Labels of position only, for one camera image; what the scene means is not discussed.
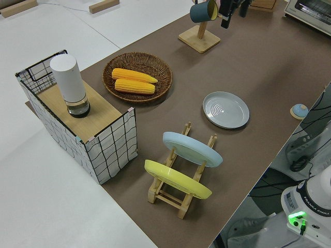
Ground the light blue plate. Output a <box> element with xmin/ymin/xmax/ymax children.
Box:
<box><xmin>162</xmin><ymin>131</ymin><xmax>223</xmax><ymax>168</ymax></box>

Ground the wooden board shelf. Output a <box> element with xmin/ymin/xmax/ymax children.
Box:
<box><xmin>37</xmin><ymin>82</ymin><xmax>122</xmax><ymax>143</ymax></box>

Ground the yellow corn cob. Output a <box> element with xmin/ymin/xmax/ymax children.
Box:
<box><xmin>111</xmin><ymin>68</ymin><xmax>159</xmax><ymax>84</ymax></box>
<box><xmin>114</xmin><ymin>79</ymin><xmax>156</xmax><ymax>95</ymax></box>

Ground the teal mug yellow inside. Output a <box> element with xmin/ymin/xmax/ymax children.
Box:
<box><xmin>190</xmin><ymin>0</ymin><xmax>219</xmax><ymax>23</ymax></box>

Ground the long wooden block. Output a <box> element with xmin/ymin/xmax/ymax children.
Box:
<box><xmin>0</xmin><ymin>0</ymin><xmax>37</xmax><ymax>18</ymax></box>

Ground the short wooden block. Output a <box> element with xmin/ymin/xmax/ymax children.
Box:
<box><xmin>89</xmin><ymin>0</ymin><xmax>120</xmax><ymax>14</ymax></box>

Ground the grid pattern wire basket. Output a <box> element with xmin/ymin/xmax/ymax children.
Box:
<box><xmin>14</xmin><ymin>49</ymin><xmax>138</xmax><ymax>185</ymax></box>

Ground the brown table mat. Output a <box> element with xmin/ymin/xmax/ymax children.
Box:
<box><xmin>24</xmin><ymin>0</ymin><xmax>331</xmax><ymax>248</ymax></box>

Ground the cream toaster oven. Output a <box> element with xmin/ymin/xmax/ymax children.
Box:
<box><xmin>283</xmin><ymin>0</ymin><xmax>331</xmax><ymax>37</ymax></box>

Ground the green plug connector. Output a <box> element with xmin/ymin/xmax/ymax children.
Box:
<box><xmin>298</xmin><ymin>219</ymin><xmax>308</xmax><ymax>236</ymax></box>

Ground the wooden plate rack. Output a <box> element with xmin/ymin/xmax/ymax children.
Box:
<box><xmin>147</xmin><ymin>121</ymin><xmax>218</xmax><ymax>220</ymax></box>

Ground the white cylinder bottle glass base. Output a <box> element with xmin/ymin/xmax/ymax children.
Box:
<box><xmin>50</xmin><ymin>55</ymin><xmax>91</xmax><ymax>119</ymax></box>

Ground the brown wicker basket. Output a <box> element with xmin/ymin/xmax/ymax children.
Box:
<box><xmin>102</xmin><ymin>52</ymin><xmax>173</xmax><ymax>105</ymax></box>

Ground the wooden mug stand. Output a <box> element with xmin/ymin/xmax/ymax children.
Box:
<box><xmin>177</xmin><ymin>0</ymin><xmax>223</xmax><ymax>54</ymax></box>

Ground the yellow plate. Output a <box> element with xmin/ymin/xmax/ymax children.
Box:
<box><xmin>144</xmin><ymin>159</ymin><xmax>213</xmax><ymax>199</ymax></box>

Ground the coiled black cable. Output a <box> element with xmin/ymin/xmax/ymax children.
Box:
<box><xmin>289</xmin><ymin>156</ymin><xmax>310</xmax><ymax>173</ymax></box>

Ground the gray ceramic plate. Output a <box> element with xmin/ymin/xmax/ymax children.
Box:
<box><xmin>202</xmin><ymin>91</ymin><xmax>250</xmax><ymax>130</ymax></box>

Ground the blue dome wooden bell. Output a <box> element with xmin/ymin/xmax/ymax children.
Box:
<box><xmin>289</xmin><ymin>103</ymin><xmax>308</xmax><ymax>120</ymax></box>

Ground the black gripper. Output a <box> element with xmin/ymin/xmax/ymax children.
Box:
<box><xmin>219</xmin><ymin>0</ymin><xmax>233</xmax><ymax>28</ymax></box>

